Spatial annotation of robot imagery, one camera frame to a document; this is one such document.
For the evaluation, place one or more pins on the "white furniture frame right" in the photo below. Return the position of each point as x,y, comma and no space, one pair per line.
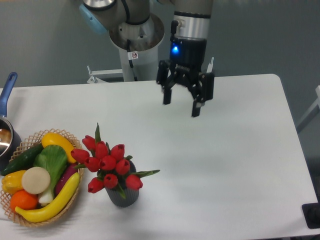
310,113

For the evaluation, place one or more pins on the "metal mounting bracket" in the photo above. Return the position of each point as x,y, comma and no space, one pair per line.
96,76

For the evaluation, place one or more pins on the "black device at table edge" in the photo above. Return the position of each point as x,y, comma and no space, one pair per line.
311,212

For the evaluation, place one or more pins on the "red tulip bouquet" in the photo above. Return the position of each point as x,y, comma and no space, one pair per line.
99,158

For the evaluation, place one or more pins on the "green cucumber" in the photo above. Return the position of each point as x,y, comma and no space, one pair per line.
22,159

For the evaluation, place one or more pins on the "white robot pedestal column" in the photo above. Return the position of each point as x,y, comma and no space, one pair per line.
151,54

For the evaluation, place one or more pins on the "green bok choy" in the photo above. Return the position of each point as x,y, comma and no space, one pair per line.
52,158

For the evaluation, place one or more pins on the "blue handled saucepan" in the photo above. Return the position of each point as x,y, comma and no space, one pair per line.
9,138

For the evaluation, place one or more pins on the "beige round disc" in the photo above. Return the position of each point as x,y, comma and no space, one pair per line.
35,180

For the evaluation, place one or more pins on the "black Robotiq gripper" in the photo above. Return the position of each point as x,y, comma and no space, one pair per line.
186,57

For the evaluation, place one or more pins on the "dark grey ribbed vase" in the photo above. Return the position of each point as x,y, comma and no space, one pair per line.
115,184

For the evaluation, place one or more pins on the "purple sweet potato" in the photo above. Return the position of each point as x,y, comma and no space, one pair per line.
69,171

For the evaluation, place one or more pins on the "woven wicker basket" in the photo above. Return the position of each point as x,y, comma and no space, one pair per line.
5,198

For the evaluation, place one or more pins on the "yellow bell pepper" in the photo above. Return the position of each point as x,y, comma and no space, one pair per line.
12,182

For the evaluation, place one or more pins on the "orange fruit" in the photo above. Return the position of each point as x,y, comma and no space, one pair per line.
23,200

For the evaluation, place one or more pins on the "yellow squash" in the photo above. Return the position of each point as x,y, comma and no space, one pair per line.
53,138

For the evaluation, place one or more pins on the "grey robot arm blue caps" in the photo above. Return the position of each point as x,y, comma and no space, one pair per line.
137,33

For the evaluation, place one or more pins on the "yellow banana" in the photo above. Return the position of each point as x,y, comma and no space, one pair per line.
56,206

